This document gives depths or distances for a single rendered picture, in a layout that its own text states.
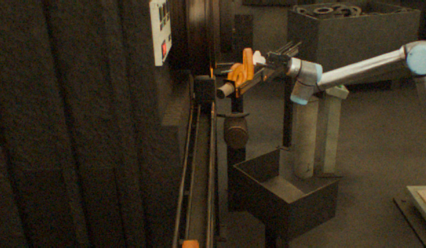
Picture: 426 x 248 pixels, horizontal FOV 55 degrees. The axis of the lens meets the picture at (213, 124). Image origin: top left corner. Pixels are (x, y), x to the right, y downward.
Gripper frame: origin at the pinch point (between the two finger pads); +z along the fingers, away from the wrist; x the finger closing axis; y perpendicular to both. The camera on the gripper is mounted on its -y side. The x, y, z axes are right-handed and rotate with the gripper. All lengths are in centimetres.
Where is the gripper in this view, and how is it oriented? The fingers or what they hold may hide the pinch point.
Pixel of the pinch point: (248, 60)
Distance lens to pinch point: 204.6
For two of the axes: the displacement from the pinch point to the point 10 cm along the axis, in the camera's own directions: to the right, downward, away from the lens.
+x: -0.1, 4.0, -9.2
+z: -9.7, -2.3, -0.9
